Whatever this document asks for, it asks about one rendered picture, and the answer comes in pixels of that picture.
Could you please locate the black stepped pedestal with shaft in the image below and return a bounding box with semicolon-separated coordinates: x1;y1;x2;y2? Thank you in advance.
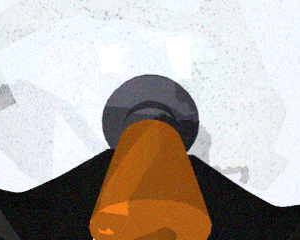
102;75;199;152

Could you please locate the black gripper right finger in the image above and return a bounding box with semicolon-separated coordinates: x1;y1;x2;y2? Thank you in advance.
187;155;300;240

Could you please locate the orange knob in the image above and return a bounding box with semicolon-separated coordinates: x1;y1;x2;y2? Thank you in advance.
89;120;211;240

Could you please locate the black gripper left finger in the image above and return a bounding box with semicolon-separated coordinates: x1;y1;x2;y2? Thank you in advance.
0;148;114;240

